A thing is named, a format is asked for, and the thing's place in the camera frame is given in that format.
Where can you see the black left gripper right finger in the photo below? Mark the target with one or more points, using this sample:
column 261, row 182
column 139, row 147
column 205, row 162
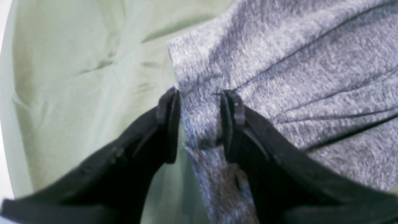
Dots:
column 287, row 186

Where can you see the green table cloth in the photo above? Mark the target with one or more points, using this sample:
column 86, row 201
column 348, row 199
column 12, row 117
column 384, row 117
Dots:
column 76, row 73

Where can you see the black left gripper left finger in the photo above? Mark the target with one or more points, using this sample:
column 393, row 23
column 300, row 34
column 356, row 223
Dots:
column 111, row 185

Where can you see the grey T-shirt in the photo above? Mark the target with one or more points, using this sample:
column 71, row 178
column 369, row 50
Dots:
column 323, row 72

